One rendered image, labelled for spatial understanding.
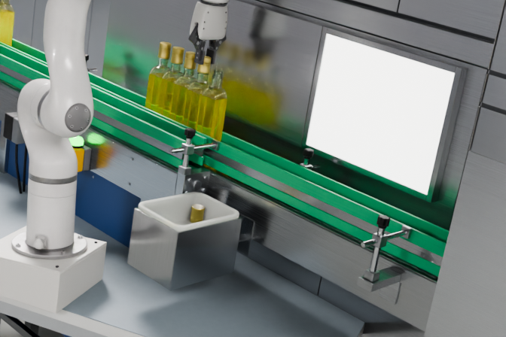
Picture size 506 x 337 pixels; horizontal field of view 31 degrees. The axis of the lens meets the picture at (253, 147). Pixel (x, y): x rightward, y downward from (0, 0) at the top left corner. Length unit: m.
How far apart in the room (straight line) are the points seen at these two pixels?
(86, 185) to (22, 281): 0.58
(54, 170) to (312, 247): 0.67
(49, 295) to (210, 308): 0.42
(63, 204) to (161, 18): 0.84
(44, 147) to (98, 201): 0.51
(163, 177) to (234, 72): 0.39
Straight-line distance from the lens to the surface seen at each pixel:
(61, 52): 2.25
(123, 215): 2.72
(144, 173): 2.58
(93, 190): 2.81
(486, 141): 1.79
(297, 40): 2.50
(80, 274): 2.38
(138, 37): 3.04
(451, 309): 1.90
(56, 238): 2.37
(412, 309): 2.16
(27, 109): 2.33
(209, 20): 2.53
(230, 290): 2.55
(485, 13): 2.21
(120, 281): 2.52
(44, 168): 2.31
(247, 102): 2.64
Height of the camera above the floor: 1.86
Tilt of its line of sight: 17 degrees down
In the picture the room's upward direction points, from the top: 9 degrees clockwise
